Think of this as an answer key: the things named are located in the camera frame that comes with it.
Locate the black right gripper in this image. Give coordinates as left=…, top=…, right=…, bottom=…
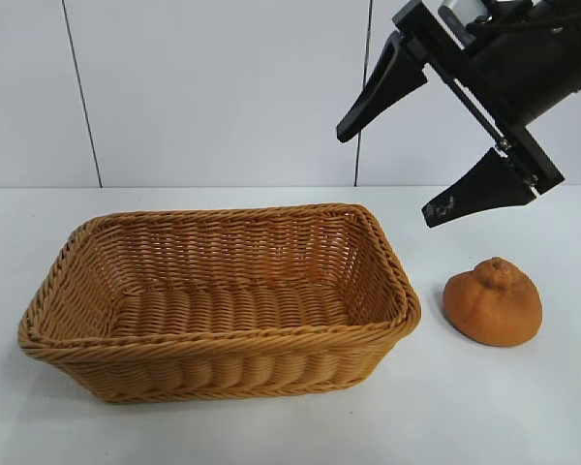
left=335, top=0, right=581, bottom=230

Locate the wrinkled orange fruit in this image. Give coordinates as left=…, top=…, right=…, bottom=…
left=443, top=257, right=544, bottom=348

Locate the woven wicker basket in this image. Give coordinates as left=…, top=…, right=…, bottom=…
left=16, top=201, right=423, bottom=406

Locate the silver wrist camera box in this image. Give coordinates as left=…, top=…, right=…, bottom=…
left=438, top=0, right=474, bottom=47

